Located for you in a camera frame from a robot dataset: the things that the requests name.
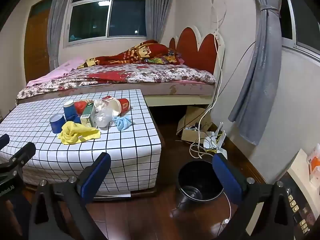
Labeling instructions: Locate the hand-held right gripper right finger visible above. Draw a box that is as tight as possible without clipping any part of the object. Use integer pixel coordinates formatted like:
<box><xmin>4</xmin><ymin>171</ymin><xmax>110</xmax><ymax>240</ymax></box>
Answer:
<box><xmin>212</xmin><ymin>153</ymin><xmax>298</xmax><ymax>240</ymax></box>

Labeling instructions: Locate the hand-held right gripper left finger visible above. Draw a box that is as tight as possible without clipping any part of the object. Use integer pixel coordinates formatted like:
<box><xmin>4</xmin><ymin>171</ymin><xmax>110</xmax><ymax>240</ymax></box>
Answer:
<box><xmin>29</xmin><ymin>152</ymin><xmax>112</xmax><ymax>240</ymax></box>

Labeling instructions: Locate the black trash bin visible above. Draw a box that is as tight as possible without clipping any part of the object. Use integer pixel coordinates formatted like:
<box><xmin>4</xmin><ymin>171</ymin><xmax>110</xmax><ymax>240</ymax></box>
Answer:
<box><xmin>176</xmin><ymin>160</ymin><xmax>225</xmax><ymax>209</ymax></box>

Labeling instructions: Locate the green milk carton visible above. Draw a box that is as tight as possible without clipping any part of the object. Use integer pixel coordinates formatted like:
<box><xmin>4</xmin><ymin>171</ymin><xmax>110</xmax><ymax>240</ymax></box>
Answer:
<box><xmin>80</xmin><ymin>104</ymin><xmax>97</xmax><ymax>127</ymax></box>

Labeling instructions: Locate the blue patterned paper cup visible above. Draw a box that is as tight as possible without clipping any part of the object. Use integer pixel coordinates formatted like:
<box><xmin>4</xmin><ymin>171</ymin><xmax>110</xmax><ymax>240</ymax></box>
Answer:
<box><xmin>49</xmin><ymin>114</ymin><xmax>66</xmax><ymax>133</ymax></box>
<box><xmin>63</xmin><ymin>100</ymin><xmax>77</xmax><ymax>120</ymax></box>

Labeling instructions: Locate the red plastic bag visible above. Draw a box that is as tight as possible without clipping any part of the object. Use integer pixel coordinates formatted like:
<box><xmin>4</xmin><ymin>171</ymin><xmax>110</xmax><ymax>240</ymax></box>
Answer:
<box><xmin>74</xmin><ymin>101</ymin><xmax>88</xmax><ymax>114</ymax></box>

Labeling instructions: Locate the white tissue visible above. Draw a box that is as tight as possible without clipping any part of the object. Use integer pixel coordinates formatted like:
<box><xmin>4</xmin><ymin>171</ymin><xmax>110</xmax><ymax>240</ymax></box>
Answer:
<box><xmin>94</xmin><ymin>99</ymin><xmax>107</xmax><ymax>112</ymax></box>

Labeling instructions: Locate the white router with antennas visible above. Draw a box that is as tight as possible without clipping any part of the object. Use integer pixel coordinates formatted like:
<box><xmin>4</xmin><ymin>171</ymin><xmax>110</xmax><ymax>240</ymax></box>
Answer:
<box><xmin>214</xmin><ymin>122</ymin><xmax>228</xmax><ymax>159</ymax></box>

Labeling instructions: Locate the white modem box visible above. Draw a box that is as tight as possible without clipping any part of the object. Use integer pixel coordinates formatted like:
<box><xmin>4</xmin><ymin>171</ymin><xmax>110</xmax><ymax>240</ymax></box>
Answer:
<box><xmin>204</xmin><ymin>131</ymin><xmax>217</xmax><ymax>151</ymax></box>

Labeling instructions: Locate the white checked tablecloth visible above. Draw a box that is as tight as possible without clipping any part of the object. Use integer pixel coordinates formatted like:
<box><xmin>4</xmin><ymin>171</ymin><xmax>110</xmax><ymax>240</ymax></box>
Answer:
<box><xmin>0</xmin><ymin>89</ymin><xmax>162</xmax><ymax>197</ymax></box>

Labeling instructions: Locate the yellow cloth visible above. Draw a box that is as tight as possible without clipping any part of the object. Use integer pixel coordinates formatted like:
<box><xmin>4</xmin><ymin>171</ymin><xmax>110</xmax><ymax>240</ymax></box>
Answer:
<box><xmin>58</xmin><ymin>121</ymin><xmax>101</xmax><ymax>145</ymax></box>

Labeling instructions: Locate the clear plastic bag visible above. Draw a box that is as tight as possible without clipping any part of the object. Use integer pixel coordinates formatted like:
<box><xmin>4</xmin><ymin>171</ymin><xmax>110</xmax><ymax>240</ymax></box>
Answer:
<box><xmin>94</xmin><ymin>107</ymin><xmax>113</xmax><ymax>128</ymax></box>

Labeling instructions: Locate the blue face mask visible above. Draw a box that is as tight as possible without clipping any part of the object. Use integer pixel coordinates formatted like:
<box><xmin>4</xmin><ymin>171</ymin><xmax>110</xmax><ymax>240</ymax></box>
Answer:
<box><xmin>112</xmin><ymin>116</ymin><xmax>132</xmax><ymax>131</ymax></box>

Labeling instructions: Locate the cardboard box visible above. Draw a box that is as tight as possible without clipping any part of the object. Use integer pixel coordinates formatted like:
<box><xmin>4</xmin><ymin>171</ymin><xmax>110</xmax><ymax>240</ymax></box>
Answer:
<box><xmin>177</xmin><ymin>106</ymin><xmax>213</xmax><ymax>144</ymax></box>

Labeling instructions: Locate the white side table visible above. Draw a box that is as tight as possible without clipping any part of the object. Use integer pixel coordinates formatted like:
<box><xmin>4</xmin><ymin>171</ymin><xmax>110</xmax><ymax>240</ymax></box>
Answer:
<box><xmin>286</xmin><ymin>149</ymin><xmax>320</xmax><ymax>188</ymax></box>

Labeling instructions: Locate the red paper cup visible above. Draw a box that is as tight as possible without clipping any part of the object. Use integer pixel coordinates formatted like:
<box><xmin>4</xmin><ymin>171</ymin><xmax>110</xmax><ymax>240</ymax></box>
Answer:
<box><xmin>109</xmin><ymin>98</ymin><xmax>130</xmax><ymax>117</ymax></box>

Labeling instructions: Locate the black appliance with buttons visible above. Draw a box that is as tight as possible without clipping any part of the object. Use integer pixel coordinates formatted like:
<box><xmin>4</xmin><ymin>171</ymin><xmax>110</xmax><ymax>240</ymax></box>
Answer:
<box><xmin>285</xmin><ymin>172</ymin><xmax>320</xmax><ymax>240</ymax></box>

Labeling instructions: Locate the orange and white packet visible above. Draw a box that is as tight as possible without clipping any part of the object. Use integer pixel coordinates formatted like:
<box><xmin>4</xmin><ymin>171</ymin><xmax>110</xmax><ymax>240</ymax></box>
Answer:
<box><xmin>306</xmin><ymin>144</ymin><xmax>320</xmax><ymax>183</ymax></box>

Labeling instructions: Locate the pink cloth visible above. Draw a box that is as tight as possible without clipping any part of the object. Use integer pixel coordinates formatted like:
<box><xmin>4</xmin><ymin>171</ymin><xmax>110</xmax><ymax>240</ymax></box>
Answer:
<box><xmin>27</xmin><ymin>56</ymin><xmax>87</xmax><ymax>87</ymax></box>

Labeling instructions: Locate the grey tied curtain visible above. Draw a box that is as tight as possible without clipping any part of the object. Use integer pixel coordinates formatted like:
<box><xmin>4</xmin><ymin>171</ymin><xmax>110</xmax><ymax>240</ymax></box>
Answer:
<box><xmin>228</xmin><ymin>0</ymin><xmax>283</xmax><ymax>146</ymax></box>

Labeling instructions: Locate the brown wooden door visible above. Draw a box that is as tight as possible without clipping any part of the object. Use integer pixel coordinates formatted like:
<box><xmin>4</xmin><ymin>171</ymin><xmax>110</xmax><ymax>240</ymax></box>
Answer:
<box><xmin>24</xmin><ymin>0</ymin><xmax>54</xmax><ymax>84</ymax></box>

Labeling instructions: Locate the pinkish grey mattress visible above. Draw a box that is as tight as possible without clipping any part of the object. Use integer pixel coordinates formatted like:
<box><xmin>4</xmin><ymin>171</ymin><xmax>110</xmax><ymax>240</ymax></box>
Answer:
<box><xmin>16</xmin><ymin>81</ymin><xmax>216</xmax><ymax>103</ymax></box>

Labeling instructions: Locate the floral bedsheet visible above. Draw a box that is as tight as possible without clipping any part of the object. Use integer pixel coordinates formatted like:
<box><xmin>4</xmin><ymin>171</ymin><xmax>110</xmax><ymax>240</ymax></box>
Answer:
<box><xmin>17</xmin><ymin>64</ymin><xmax>217</xmax><ymax>99</ymax></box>

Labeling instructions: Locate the red patterned blanket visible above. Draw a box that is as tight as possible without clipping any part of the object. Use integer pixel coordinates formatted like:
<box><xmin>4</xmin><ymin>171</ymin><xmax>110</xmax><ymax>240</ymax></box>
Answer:
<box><xmin>77</xmin><ymin>39</ymin><xmax>185</xmax><ymax>69</ymax></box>

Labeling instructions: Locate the white bed with red headboard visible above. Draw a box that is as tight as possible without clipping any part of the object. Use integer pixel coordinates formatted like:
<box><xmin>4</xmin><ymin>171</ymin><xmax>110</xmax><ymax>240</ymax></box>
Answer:
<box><xmin>15</xmin><ymin>25</ymin><xmax>225</xmax><ymax>107</ymax></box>

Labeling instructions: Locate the large sliding window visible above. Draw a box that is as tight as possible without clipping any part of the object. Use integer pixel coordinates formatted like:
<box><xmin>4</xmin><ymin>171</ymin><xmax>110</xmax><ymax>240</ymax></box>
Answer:
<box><xmin>64</xmin><ymin>0</ymin><xmax>154</xmax><ymax>47</ymax></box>

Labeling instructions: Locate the side window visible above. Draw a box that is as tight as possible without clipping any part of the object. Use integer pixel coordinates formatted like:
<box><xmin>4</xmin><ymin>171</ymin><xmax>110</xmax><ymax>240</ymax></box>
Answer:
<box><xmin>281</xmin><ymin>0</ymin><xmax>320</xmax><ymax>55</ymax></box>

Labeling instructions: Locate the thin white cable with switch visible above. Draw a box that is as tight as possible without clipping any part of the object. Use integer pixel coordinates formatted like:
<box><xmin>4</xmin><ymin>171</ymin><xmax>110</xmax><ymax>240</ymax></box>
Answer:
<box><xmin>217</xmin><ymin>187</ymin><xmax>233</xmax><ymax>233</ymax></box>

